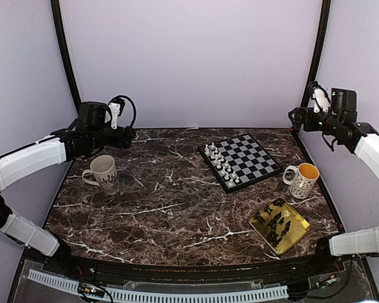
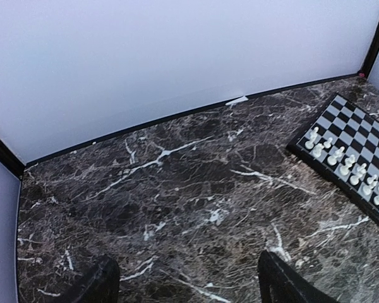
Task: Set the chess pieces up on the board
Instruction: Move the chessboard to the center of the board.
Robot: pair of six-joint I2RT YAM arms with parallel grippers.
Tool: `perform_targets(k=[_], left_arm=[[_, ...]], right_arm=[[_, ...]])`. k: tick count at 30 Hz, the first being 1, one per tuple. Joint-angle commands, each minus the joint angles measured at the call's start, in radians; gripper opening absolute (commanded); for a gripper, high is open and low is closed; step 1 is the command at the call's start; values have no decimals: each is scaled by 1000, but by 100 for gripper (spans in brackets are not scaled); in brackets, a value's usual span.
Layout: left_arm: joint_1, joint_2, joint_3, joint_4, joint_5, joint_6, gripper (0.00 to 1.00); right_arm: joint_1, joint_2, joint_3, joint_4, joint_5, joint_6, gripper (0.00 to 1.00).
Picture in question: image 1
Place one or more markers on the black white chess board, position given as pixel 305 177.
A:
pixel 239 162

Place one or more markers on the right black frame post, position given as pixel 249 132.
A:
pixel 317 52

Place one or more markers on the black frame post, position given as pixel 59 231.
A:
pixel 317 52
pixel 64 52

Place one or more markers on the black front rail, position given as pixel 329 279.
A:
pixel 109 271

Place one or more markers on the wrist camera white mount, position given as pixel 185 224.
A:
pixel 320 97
pixel 116 108

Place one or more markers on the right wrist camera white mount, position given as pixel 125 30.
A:
pixel 320 97

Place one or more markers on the tall cactus print mug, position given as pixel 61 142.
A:
pixel 103 174

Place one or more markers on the left black frame post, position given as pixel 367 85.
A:
pixel 64 52

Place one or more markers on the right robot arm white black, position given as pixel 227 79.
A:
pixel 335 114

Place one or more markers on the gold metal tray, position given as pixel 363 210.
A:
pixel 279 225

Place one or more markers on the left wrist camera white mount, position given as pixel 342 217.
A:
pixel 116 108

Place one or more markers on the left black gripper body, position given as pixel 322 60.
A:
pixel 122 141

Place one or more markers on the yellow inside cactus mug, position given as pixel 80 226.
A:
pixel 305 177

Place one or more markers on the white slotted cable duct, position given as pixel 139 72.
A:
pixel 94 293

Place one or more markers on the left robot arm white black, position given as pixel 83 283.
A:
pixel 95 128

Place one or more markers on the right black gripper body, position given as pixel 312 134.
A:
pixel 310 125

